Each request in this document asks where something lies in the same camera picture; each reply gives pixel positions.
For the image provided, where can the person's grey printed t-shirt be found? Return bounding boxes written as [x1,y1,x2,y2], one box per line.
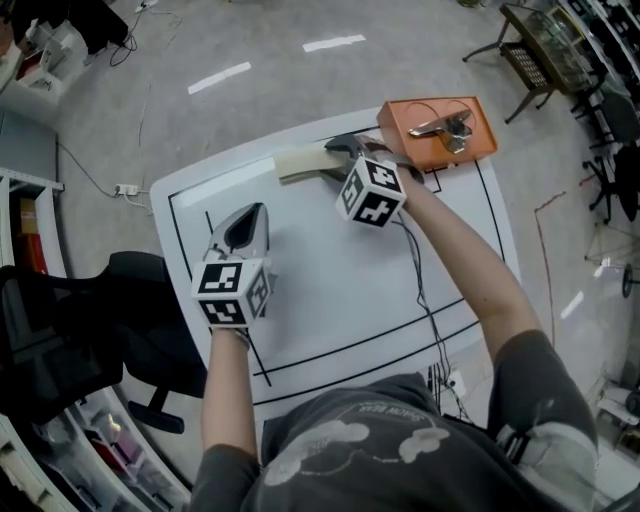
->
[187,329,601,512]

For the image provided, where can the white shelf unit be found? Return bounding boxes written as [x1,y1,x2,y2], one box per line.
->
[0,167,66,281]

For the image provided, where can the person's left forearm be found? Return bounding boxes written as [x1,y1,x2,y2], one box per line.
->
[199,327,262,464]

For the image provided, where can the orange box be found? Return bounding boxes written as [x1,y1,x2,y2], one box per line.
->
[376,95,500,173]

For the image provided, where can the black mesh office chair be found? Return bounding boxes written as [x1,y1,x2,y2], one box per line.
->
[0,249,210,436]

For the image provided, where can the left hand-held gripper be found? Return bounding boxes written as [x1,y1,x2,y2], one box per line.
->
[191,202,275,331]

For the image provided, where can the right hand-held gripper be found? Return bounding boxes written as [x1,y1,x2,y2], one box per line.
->
[319,134,427,230]

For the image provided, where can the olive metal frame table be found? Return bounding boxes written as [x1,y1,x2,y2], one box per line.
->
[462,2,609,126]

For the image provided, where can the white floor tape strip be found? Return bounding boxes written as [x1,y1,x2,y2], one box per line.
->
[187,61,252,96]
[302,34,367,54]

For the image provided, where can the black cable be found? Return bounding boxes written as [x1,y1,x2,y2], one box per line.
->
[392,214,454,401]

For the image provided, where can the grey strap with buckle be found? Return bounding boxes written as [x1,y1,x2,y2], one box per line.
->
[494,423,547,467]

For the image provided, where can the person's right forearm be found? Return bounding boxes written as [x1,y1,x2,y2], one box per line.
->
[398,177,546,361]

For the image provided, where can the white storage drawers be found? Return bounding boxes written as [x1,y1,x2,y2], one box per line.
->
[0,384,194,512]

